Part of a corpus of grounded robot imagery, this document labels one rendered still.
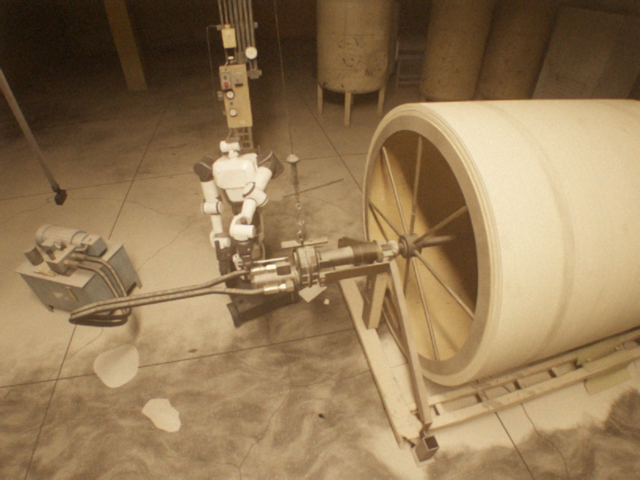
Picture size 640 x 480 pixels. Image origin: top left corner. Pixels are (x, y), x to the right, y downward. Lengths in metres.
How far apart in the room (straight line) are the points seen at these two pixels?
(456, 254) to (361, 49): 3.96
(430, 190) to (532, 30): 5.49
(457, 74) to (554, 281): 6.03
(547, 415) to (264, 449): 1.92
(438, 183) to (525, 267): 1.67
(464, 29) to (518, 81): 1.73
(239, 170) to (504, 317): 1.56
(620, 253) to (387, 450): 1.68
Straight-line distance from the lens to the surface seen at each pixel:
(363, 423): 2.43
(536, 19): 7.98
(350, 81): 6.14
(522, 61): 8.05
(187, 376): 2.72
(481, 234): 1.47
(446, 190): 3.09
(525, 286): 1.53
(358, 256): 1.95
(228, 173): 2.06
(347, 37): 6.02
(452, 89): 7.36
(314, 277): 1.85
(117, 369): 2.95
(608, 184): 1.90
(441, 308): 2.88
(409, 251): 2.05
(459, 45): 7.21
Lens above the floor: 2.26
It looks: 40 degrees down
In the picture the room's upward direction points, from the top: straight up
